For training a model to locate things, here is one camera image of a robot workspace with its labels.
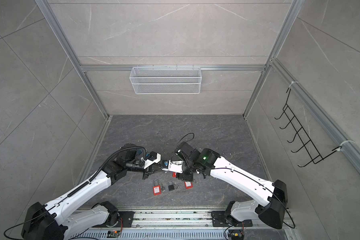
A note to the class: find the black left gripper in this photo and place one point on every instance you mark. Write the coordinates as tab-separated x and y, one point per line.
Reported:
149	171

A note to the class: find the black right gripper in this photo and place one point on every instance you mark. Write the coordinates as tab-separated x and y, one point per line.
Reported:
182	176

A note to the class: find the red padlock front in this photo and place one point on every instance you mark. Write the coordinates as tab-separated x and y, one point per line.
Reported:
188	185

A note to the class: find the small black padlock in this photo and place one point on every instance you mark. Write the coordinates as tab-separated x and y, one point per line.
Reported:
171	186

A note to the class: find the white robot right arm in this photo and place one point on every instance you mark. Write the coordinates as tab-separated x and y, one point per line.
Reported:
269	199

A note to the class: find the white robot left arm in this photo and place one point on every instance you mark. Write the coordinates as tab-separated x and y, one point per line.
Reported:
56	219

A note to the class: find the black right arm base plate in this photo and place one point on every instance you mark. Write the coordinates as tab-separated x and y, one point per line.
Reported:
220	220

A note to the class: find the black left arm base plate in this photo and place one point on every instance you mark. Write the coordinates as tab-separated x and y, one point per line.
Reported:
127	218

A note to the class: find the aluminium front rail frame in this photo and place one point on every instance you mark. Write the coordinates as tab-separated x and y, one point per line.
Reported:
182	224

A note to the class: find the white wire mesh basket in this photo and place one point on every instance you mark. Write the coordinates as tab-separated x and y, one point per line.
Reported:
166	80

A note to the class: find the black wire hook rack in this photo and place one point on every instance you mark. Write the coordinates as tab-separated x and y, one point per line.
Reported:
302	135

